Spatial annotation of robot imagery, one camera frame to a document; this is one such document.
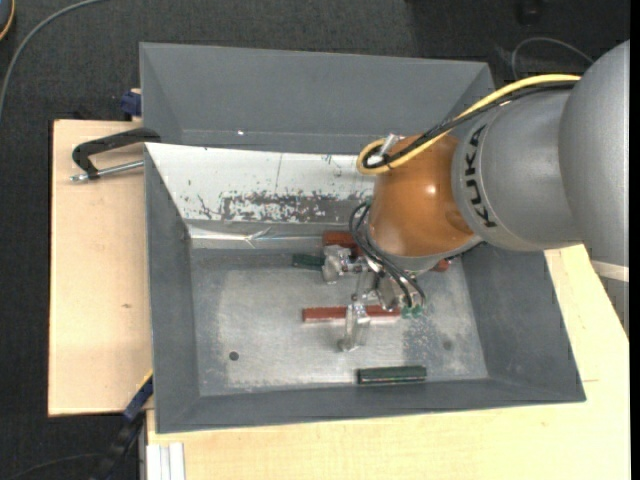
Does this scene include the pale wood flat board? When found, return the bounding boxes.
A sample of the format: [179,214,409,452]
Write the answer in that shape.
[47,118,155,417]

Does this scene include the grey metal bin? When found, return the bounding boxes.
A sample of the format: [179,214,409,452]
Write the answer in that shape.
[138,41,588,435]

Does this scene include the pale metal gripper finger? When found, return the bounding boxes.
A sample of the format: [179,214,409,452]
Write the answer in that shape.
[351,313,372,353]
[337,303,358,353]

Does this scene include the red-brown flat block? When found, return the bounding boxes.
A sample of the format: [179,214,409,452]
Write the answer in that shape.
[301,305,402,325]

